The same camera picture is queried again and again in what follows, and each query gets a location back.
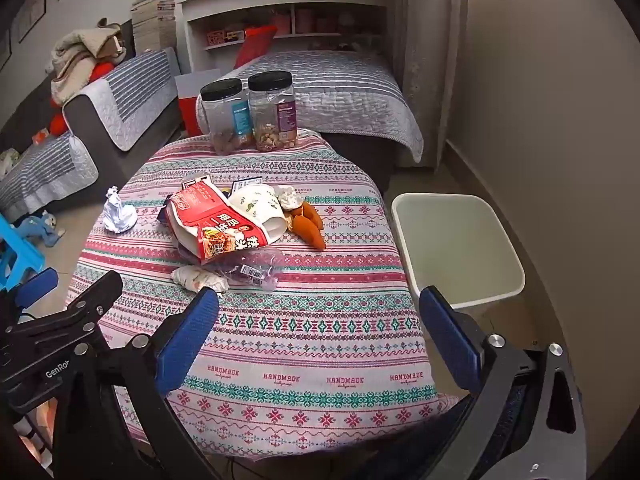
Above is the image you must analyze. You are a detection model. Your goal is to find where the grey lace curtain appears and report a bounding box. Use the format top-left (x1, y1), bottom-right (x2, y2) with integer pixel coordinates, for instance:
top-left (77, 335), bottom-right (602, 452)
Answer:
top-left (386, 0), bottom-right (468, 169)

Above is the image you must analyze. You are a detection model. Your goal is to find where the floral napkin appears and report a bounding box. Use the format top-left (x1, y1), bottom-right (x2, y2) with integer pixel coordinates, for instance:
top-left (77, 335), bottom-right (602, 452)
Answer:
top-left (171, 266), bottom-right (229, 294)

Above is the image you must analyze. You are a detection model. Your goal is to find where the grey quilted bed cover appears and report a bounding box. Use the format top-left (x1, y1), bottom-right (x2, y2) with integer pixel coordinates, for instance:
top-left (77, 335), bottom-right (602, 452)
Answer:
top-left (224, 51), bottom-right (423, 162)

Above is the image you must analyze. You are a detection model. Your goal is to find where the small orange peel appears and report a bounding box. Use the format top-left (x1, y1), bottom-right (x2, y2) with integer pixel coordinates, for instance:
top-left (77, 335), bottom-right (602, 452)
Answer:
top-left (302, 202), bottom-right (323, 231)

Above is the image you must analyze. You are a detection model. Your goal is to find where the red instant noodle cup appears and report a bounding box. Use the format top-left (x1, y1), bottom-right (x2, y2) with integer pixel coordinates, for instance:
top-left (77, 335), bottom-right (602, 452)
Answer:
top-left (166, 180), bottom-right (269, 263)

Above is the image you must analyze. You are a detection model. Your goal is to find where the floral paper cup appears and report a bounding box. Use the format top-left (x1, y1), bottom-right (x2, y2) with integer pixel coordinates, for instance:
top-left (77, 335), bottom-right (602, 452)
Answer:
top-left (229, 183), bottom-right (288, 244)

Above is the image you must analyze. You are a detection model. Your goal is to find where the teal label snack jar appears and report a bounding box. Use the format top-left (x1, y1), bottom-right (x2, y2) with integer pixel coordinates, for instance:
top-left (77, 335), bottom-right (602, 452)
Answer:
top-left (196, 78), bottom-right (254, 155)

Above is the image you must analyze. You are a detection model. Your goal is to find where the blue plush toy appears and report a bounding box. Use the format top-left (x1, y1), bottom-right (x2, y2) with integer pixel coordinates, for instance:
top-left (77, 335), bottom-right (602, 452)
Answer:
top-left (16, 210), bottom-right (65, 247)

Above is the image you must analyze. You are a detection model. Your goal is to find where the large orange peel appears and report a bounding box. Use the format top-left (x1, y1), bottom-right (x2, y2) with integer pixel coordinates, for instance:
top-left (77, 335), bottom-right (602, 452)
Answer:
top-left (291, 216), bottom-right (326, 250)

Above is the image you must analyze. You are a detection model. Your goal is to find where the dark sofa with quilt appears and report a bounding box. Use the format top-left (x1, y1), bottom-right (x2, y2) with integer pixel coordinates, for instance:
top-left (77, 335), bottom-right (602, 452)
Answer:
top-left (1, 36), bottom-right (181, 222)

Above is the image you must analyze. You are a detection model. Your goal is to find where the purple label nut jar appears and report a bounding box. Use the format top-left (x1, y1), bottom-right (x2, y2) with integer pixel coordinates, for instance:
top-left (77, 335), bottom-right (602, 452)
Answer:
top-left (247, 70), bottom-right (297, 152)

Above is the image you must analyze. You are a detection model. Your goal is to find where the patterned handmade tablecloth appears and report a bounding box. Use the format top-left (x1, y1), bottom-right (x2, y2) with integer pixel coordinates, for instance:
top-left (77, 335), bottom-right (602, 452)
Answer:
top-left (67, 131), bottom-right (454, 460)

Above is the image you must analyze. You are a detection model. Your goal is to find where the beige folded blanket pile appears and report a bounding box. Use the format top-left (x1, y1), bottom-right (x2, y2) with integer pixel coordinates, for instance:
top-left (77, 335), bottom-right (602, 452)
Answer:
top-left (47, 18), bottom-right (127, 106)

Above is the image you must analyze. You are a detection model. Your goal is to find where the blue plastic stool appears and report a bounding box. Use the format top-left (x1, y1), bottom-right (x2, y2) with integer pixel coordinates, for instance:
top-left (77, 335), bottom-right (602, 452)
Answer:
top-left (0, 217), bottom-right (44, 290)

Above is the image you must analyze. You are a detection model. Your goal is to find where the blue white paper card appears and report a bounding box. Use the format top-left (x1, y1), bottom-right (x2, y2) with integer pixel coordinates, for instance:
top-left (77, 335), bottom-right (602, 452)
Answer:
top-left (230, 177), bottom-right (264, 195)

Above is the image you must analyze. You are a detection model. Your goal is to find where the clear plastic water bottle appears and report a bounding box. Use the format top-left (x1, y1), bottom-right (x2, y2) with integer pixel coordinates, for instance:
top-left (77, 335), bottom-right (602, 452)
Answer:
top-left (178, 245), bottom-right (284, 292)

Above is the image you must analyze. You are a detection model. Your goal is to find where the white plastic trash bin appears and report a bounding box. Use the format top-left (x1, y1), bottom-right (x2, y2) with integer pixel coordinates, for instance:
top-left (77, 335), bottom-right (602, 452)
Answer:
top-left (390, 193), bottom-right (526, 311)

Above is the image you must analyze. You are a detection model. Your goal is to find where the white bookshelf headboard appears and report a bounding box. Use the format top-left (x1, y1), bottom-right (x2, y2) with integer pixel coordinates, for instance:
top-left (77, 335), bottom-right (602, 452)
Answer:
top-left (180, 0), bottom-right (387, 73)

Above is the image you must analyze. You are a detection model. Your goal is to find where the white paper ball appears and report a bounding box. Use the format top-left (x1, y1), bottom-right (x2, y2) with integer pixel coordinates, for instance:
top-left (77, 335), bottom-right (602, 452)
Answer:
top-left (103, 186), bottom-right (138, 234)

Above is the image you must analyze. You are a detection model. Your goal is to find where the red white box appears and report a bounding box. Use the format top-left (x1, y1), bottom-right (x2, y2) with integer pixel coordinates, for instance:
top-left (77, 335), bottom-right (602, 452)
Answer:
top-left (175, 68), bottom-right (221, 136)

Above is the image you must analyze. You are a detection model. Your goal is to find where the red cushion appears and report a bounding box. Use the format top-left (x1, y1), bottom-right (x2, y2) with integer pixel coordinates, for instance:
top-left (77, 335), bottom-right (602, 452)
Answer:
top-left (233, 25), bottom-right (278, 68)

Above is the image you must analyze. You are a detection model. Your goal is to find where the dark blue carton box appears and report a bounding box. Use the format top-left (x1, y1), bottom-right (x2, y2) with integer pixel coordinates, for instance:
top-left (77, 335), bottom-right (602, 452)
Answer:
top-left (156, 195), bottom-right (171, 226)

